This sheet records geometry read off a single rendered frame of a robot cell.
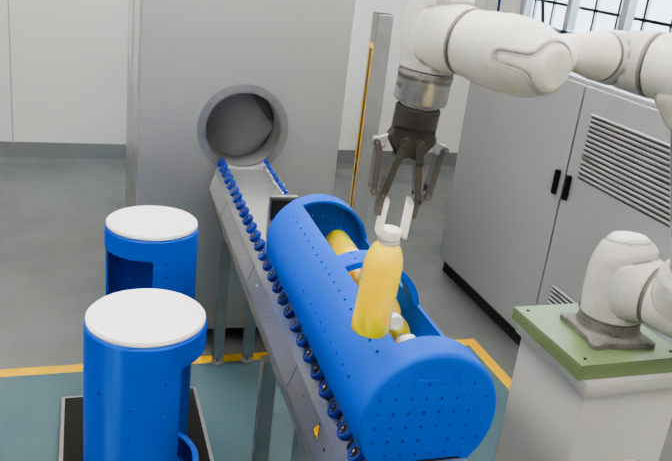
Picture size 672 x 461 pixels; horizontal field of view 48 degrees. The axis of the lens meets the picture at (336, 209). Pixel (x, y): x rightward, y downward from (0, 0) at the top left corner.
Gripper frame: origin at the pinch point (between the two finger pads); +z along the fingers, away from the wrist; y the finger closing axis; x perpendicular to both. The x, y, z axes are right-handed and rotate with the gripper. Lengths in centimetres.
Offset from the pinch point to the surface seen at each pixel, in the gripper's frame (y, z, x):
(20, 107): 166, 130, -482
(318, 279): 3.6, 31.2, -35.7
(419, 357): -8.7, 24.4, 5.4
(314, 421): 1, 60, -22
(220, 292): 15, 116, -184
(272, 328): 8, 63, -66
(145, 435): 39, 71, -28
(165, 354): 36, 50, -29
